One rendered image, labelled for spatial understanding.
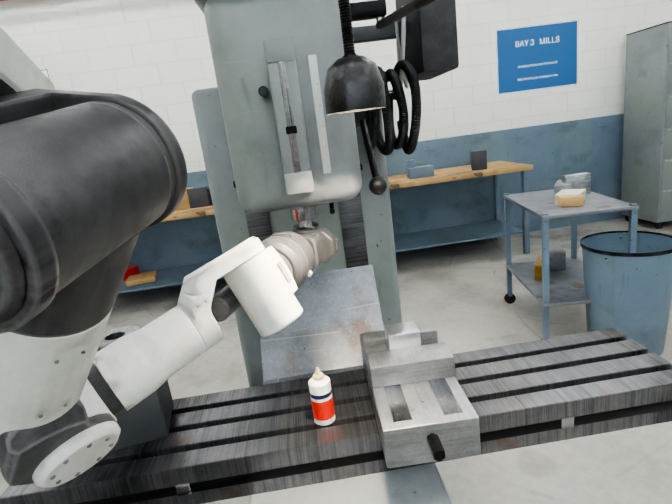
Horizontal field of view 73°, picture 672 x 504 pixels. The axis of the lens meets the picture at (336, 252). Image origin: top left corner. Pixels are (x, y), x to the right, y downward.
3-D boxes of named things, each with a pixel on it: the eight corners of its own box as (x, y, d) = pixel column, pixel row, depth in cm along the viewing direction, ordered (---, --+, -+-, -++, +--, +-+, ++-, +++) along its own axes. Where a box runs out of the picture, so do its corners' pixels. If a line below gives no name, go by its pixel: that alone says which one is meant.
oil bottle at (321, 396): (336, 424, 83) (328, 371, 80) (314, 428, 83) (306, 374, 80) (334, 411, 87) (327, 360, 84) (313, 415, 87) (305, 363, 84)
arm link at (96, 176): (26, 390, 27) (69, 216, 20) (-115, 313, 26) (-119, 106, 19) (139, 286, 37) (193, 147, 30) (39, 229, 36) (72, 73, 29)
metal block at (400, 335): (422, 360, 86) (420, 331, 84) (391, 364, 86) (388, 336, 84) (416, 348, 91) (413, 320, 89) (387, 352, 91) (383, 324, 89)
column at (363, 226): (430, 567, 149) (382, 64, 109) (288, 594, 147) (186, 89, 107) (396, 461, 198) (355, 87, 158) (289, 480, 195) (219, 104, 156)
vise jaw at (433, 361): (455, 376, 80) (454, 356, 79) (372, 388, 80) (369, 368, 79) (446, 360, 86) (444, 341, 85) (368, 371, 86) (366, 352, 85)
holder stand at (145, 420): (168, 437, 86) (143, 341, 81) (41, 471, 81) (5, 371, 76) (173, 403, 97) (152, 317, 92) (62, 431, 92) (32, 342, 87)
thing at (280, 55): (314, 191, 66) (292, 36, 61) (287, 195, 66) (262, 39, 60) (313, 188, 70) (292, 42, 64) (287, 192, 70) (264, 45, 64)
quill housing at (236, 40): (368, 200, 71) (343, -28, 63) (237, 218, 70) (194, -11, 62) (353, 187, 89) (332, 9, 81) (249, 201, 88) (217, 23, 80)
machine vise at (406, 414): (481, 455, 71) (478, 394, 68) (387, 469, 70) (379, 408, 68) (426, 351, 105) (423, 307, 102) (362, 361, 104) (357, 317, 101)
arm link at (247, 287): (286, 225, 65) (255, 246, 54) (325, 288, 66) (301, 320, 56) (227, 260, 69) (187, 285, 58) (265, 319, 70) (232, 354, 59)
